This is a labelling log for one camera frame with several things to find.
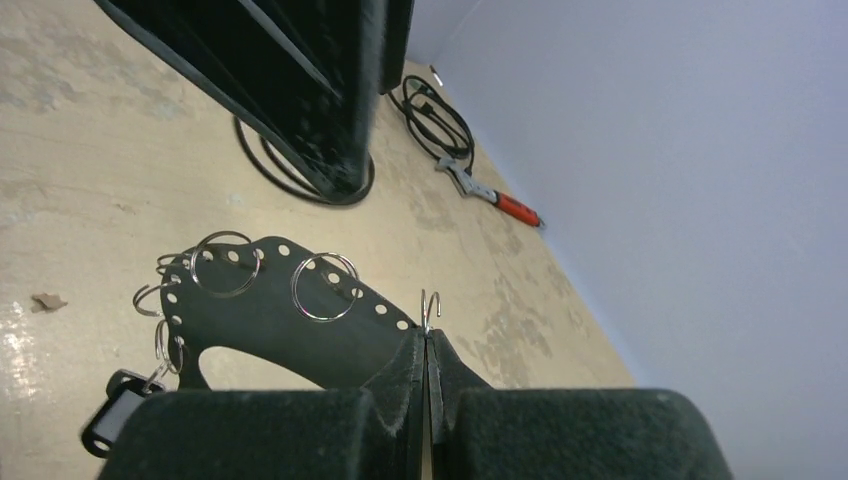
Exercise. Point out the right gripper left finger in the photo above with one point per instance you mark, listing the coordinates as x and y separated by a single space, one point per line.
370 432

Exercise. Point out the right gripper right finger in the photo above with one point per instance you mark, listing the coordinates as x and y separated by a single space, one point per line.
480 432

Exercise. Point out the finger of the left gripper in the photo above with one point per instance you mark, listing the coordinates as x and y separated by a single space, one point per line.
304 75
397 26

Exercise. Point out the black key tag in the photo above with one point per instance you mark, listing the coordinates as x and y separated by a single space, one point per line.
125 392

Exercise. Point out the red handled adjustable wrench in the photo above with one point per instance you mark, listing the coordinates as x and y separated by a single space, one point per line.
467 186

